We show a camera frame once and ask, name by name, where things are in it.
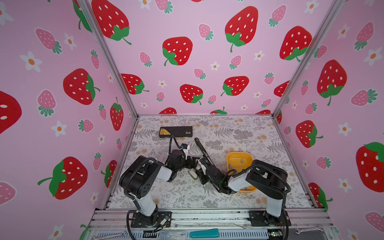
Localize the beige eraser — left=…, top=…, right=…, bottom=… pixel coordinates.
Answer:
left=188, top=169, right=199, bottom=180

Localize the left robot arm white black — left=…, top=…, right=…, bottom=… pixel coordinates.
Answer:
left=119, top=136, right=199, bottom=231

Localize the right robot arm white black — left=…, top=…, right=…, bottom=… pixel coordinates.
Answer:
left=197, top=158, right=291, bottom=228

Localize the black tool case yellow label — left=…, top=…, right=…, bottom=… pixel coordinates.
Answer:
left=159, top=126, right=193, bottom=138

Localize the yellow plastic tray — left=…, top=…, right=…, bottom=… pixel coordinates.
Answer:
left=226, top=151, right=258, bottom=193

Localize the silver wrench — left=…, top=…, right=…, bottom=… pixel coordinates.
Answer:
left=295, top=226, right=325, bottom=235

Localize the teal handled tool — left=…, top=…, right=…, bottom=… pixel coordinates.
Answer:
left=189, top=229, right=220, bottom=239

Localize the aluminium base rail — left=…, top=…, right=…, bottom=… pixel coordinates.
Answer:
left=85, top=209, right=340, bottom=240

